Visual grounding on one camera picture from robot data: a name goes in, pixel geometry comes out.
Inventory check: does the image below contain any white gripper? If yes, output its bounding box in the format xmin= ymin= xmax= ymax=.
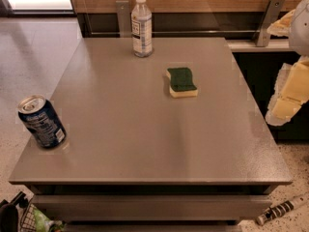
xmin=265 ymin=0 xmax=309 ymax=126

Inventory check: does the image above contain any clear blue plastic water bottle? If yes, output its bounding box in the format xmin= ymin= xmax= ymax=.
xmin=131 ymin=0 xmax=153 ymax=57

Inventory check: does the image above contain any blue pepsi can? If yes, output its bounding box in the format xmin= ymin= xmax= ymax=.
xmin=17 ymin=95 xmax=67 ymax=148

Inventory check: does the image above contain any green and yellow sponge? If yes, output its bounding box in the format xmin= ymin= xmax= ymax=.
xmin=166 ymin=67 xmax=198 ymax=99

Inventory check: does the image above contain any black and white striped tool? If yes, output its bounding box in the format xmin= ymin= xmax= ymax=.
xmin=256 ymin=193 xmax=308 ymax=226

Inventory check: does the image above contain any grey cabinet drawer front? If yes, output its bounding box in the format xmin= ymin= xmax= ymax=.
xmin=33 ymin=195 xmax=270 ymax=221

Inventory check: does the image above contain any black object at floor corner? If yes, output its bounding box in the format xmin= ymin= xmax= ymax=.
xmin=0 ymin=191 xmax=29 ymax=232

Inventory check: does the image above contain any right metal wall bracket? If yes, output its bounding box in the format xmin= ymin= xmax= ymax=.
xmin=254 ymin=0 xmax=286 ymax=47

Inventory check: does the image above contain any metal wall bracket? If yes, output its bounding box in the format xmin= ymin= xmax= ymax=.
xmin=254 ymin=0 xmax=286 ymax=47
xmin=116 ymin=0 xmax=131 ymax=38

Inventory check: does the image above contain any left metal wall bracket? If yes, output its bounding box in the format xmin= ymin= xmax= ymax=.
xmin=116 ymin=0 xmax=131 ymax=38

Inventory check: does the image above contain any wire basket with green bag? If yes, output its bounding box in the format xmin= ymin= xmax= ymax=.
xmin=20 ymin=204 xmax=65 ymax=232

